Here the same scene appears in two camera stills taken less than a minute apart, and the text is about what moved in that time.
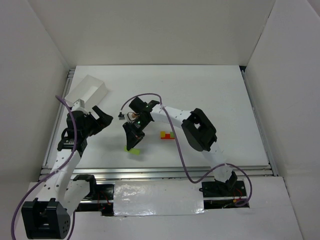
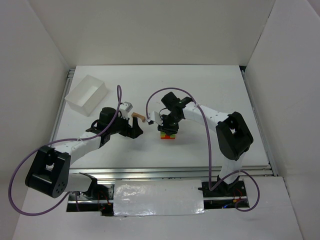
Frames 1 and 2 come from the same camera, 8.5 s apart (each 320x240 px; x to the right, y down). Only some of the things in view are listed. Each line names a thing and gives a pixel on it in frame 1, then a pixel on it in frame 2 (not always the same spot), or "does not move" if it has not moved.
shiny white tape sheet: [136, 198] does not move
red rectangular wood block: [167, 136] does not move
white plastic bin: [93, 90] does not move
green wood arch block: [132, 150] → [163, 134]
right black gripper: [135, 129] → [168, 127]
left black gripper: [94, 120] → [129, 128]
